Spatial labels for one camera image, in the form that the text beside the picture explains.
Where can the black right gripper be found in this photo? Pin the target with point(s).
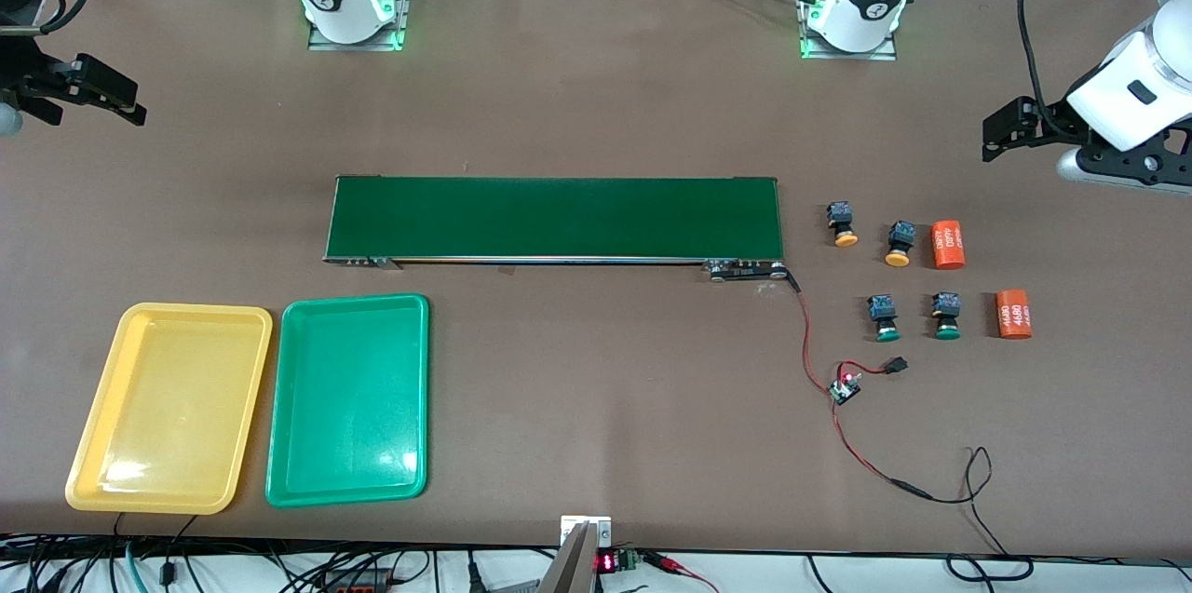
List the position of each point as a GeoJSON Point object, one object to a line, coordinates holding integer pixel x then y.
{"type": "Point", "coordinates": [26, 72]}

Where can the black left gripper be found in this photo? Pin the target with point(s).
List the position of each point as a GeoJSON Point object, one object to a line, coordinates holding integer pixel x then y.
{"type": "Point", "coordinates": [1050, 120]}

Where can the orange 4680 battery cylinder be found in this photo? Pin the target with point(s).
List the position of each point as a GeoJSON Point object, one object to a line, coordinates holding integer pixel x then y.
{"type": "Point", "coordinates": [948, 244]}
{"type": "Point", "coordinates": [1013, 314]}

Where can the yellow mushroom push button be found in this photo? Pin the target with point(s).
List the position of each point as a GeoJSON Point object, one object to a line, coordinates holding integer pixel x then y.
{"type": "Point", "coordinates": [898, 256]}
{"type": "Point", "coordinates": [845, 237]}

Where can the green mushroom push button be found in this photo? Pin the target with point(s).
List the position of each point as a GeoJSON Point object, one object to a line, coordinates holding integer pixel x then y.
{"type": "Point", "coordinates": [885, 330]}
{"type": "Point", "coordinates": [947, 329]}

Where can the black connector plug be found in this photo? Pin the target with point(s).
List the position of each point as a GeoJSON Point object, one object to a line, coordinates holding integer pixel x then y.
{"type": "Point", "coordinates": [896, 366]}

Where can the small conveyor controller board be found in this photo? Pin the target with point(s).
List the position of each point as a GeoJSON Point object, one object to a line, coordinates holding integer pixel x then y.
{"type": "Point", "coordinates": [846, 390]}

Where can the yellow plastic tray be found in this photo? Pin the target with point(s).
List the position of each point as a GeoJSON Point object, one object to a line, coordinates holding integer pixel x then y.
{"type": "Point", "coordinates": [168, 407]}

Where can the green plastic tray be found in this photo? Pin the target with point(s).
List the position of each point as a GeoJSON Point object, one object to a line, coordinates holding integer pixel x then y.
{"type": "Point", "coordinates": [349, 397]}

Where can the green conveyor belt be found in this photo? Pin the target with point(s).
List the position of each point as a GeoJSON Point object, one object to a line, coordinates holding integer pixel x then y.
{"type": "Point", "coordinates": [559, 216]}

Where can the orange power strip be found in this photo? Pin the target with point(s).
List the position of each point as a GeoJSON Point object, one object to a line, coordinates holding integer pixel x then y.
{"type": "Point", "coordinates": [358, 584]}

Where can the red digit display module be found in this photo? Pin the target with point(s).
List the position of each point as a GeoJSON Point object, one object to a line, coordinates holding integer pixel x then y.
{"type": "Point", "coordinates": [606, 562]}

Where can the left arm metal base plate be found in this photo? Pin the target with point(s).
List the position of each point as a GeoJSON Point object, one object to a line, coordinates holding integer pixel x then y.
{"type": "Point", "coordinates": [885, 54]}

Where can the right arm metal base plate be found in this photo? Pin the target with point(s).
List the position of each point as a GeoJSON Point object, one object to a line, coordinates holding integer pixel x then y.
{"type": "Point", "coordinates": [406, 6]}

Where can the grey metal camera mount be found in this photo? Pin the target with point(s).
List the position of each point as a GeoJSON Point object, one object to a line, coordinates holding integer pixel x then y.
{"type": "Point", "coordinates": [573, 565]}

